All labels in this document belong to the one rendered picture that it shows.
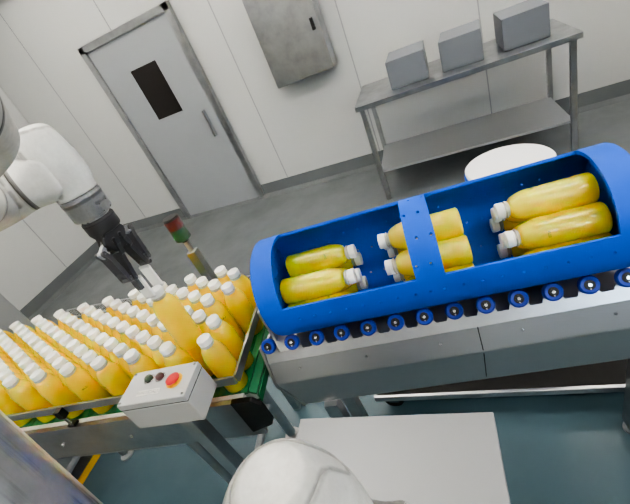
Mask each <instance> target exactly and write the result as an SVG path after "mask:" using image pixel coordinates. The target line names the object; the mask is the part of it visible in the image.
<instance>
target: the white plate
mask: <svg viewBox="0 0 630 504"><path fill-rule="evenodd" d="M555 156H557V155H556V153H555V152H554V150H552V149H551V148H549V147H546V146H543V145H538V144H515V145H509V146H504V147H500V148H496V149H493V150H490V151H488V152H485V153H483V154H481V155H479V156H478V157H476V158H475V159H473V160H472V161H471V162H470V163H469V164H468V165H467V167H466V169H465V176H466V178H467V179H468V180H469V181H470V180H474V179H477V178H481V177H484V176H488V175H491V174H495V173H498V172H502V171H505V170H509V169H512V168H516V167H519V166H523V165H526V164H530V163H534V162H537V161H541V160H544V159H548V158H551V157H555Z"/></svg>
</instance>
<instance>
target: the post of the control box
mask: <svg viewBox="0 0 630 504"><path fill-rule="evenodd" d="M180 424H181V425H182V426H183V427H184V428H185V429H186V430H187V431H188V432H189V433H190V434H191V435H192V436H193V437H194V438H195V439H196V440H197V441H198V442H199V443H200V444H201V445H202V446H203V447H204V448H205V449H206V450H207V451H208V452H209V453H210V454H211V455H212V456H213V457H214V458H215V459H216V460H217V461H218V462H219V463H220V464H221V465H222V466H223V467H224V468H225V469H226V470H227V471H228V472H229V473H230V474H231V475H232V476H233V475H234V474H235V472H236V470H237V469H238V467H239V466H240V464H241V463H242V462H243V461H244V459H243V458H242V457H241V456H240V455H239V454H238V453H237V452H236V450H235V449H234V448H233V447H232V446H231V445H230V444H229V443H228V442H227V441H226V440H225V438H224V437H223V436H222V435H221V434H220V433H219V432H218V431H217V430H216V429H215V428H214V426H213V425H212V424H211V423H210V422H209V421H208V420H207V419H206V418H205V419H204V420H196V421H189V422H182V423H180Z"/></svg>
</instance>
